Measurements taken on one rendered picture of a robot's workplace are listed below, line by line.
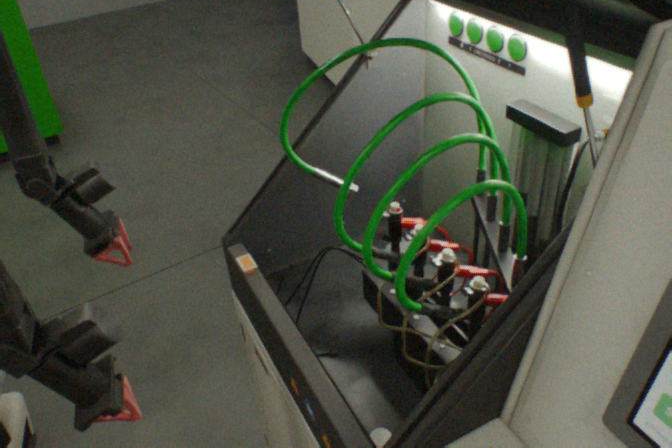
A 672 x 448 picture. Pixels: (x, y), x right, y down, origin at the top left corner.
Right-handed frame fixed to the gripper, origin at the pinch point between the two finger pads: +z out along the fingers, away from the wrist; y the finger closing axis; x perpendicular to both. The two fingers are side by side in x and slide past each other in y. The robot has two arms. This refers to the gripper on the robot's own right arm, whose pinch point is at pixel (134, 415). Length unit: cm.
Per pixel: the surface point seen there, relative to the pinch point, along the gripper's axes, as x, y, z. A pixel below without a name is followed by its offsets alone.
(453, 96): -69, 9, -10
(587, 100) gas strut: -76, -14, -16
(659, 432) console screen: -62, -38, 10
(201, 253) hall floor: 33, 169, 96
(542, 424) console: -52, -25, 20
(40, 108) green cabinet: 93, 324, 37
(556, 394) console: -56, -25, 15
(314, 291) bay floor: -27, 34, 31
